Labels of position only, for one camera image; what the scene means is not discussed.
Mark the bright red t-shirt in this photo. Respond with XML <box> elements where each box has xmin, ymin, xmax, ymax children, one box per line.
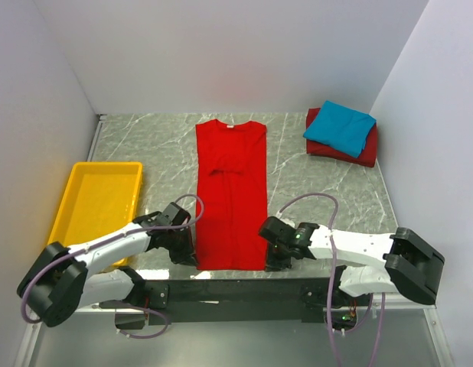
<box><xmin>195</xmin><ymin>119</ymin><xmax>268</xmax><ymax>271</ymax></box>

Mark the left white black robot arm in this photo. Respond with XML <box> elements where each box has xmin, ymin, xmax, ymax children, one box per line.
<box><xmin>17</xmin><ymin>202</ymin><xmax>201</xmax><ymax>327</ymax></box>

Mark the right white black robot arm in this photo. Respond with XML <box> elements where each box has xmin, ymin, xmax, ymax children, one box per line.
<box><xmin>259</xmin><ymin>216</ymin><xmax>445</xmax><ymax>306</ymax></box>

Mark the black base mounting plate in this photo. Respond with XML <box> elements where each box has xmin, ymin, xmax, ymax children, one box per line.
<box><xmin>133</xmin><ymin>278</ymin><xmax>329</xmax><ymax>323</ymax></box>

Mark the yellow plastic tray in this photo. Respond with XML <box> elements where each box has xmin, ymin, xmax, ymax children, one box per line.
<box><xmin>47</xmin><ymin>161</ymin><xmax>143</xmax><ymax>246</ymax></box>

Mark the folded dark red t-shirt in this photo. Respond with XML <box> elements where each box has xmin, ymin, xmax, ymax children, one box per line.
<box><xmin>303</xmin><ymin>102</ymin><xmax>377</xmax><ymax>167</ymax></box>

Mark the folded blue t-shirt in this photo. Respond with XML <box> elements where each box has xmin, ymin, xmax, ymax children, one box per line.
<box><xmin>303</xmin><ymin>100</ymin><xmax>377</xmax><ymax>158</ymax></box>

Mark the aluminium extrusion rail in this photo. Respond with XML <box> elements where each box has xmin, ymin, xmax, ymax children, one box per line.
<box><xmin>31</xmin><ymin>290</ymin><xmax>437</xmax><ymax>314</ymax></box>

